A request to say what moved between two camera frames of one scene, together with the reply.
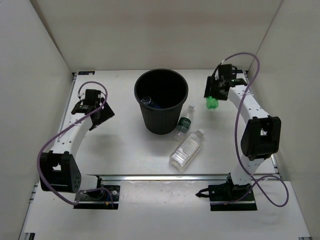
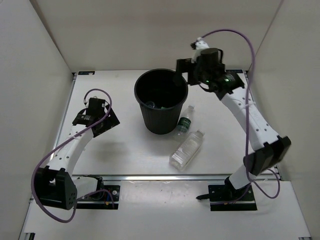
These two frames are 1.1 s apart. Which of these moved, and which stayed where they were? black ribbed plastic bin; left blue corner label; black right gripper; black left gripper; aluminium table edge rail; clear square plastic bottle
Moved: black left gripper; black right gripper
Stayed: aluminium table edge rail; clear square plastic bottle; left blue corner label; black ribbed plastic bin
